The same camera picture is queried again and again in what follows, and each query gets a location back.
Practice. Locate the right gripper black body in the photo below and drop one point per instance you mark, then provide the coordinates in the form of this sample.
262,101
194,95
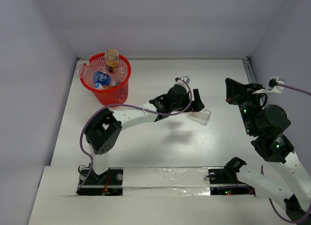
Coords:
248,103

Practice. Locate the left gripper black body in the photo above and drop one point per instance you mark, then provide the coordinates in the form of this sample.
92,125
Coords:
194,101

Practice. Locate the clear bottle with red cap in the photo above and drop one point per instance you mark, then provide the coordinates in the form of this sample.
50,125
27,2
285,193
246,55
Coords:
202,117

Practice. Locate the clear ribbed plastic bottle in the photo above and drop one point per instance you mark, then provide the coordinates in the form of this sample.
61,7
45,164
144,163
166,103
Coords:
121,74

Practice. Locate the small orange juice bottle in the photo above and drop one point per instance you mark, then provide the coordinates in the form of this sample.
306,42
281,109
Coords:
107,88

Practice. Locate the clear bottle blue label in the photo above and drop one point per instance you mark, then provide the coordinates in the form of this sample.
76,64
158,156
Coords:
90,76
98,86

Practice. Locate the orange bottle with blue label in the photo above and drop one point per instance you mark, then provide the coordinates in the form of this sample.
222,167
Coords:
111,59

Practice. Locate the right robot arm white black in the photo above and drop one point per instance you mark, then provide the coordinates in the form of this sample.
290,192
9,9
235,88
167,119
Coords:
266,123

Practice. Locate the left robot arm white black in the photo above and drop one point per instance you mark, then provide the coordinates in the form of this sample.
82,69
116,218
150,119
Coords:
101,131

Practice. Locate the red plastic mesh bin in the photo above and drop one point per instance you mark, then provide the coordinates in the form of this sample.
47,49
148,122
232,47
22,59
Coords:
119,94

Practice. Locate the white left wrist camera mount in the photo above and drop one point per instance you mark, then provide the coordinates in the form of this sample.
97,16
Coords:
182,80

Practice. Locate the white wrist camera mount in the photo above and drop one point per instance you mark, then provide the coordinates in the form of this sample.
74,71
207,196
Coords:
274,86
182,80

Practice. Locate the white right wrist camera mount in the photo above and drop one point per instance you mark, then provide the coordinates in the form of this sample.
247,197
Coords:
274,86

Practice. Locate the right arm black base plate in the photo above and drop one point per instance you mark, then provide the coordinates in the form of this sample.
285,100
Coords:
221,184

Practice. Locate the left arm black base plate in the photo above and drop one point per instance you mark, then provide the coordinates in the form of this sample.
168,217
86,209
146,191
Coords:
107,184

